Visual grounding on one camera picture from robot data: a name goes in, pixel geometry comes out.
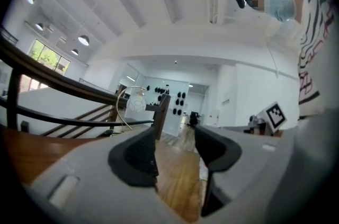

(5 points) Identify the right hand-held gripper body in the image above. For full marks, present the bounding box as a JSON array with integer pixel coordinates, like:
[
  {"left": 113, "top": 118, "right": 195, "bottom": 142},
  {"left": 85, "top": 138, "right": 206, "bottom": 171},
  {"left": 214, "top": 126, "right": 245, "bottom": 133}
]
[{"left": 243, "top": 101, "right": 288, "bottom": 137}]

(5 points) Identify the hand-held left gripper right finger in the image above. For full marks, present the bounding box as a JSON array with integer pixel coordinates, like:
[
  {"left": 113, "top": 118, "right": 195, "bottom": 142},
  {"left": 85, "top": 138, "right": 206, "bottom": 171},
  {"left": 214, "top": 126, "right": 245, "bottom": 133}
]
[{"left": 194, "top": 124, "right": 291, "bottom": 218}]

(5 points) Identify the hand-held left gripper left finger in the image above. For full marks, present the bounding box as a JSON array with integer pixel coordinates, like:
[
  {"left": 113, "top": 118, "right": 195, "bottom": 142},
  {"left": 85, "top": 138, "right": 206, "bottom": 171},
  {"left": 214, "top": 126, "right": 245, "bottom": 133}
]
[{"left": 23, "top": 126, "right": 192, "bottom": 224}]

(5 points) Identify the black office chair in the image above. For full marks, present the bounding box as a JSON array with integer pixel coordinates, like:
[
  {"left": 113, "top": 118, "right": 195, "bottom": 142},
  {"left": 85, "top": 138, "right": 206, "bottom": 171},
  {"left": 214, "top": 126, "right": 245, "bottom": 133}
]
[{"left": 189, "top": 111, "right": 201, "bottom": 127}]

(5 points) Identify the arc lamp with white shade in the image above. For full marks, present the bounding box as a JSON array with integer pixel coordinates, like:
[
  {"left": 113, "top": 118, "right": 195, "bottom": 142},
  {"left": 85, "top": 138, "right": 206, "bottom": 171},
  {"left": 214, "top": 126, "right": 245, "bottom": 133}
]
[{"left": 115, "top": 85, "right": 148, "bottom": 131}]

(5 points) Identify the dark wooden stair railing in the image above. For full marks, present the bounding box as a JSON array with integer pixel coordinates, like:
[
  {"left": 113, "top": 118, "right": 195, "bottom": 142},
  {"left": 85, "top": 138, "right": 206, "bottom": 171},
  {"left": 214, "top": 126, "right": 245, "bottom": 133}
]
[{"left": 0, "top": 24, "right": 172, "bottom": 141}]

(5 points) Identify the light blue face mask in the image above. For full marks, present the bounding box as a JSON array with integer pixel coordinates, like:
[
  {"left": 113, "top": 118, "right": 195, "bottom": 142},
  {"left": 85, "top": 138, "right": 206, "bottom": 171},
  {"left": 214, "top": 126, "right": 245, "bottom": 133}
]
[{"left": 264, "top": 0, "right": 297, "bottom": 23}]

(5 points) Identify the large framed window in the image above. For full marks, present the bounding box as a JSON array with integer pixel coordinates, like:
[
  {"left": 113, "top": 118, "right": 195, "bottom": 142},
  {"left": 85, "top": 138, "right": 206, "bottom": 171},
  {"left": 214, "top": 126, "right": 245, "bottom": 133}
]
[{"left": 28, "top": 39, "right": 71, "bottom": 72}]

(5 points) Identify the thin white cable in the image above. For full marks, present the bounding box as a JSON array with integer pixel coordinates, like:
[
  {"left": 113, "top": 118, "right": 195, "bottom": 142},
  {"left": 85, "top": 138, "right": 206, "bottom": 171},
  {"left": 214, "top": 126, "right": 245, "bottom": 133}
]
[{"left": 264, "top": 37, "right": 279, "bottom": 78}]

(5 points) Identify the group of black wall bags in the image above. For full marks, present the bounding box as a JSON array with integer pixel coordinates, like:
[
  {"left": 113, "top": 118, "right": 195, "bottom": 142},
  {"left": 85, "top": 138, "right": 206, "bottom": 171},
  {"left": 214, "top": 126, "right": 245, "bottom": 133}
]
[{"left": 146, "top": 84, "right": 187, "bottom": 117}]

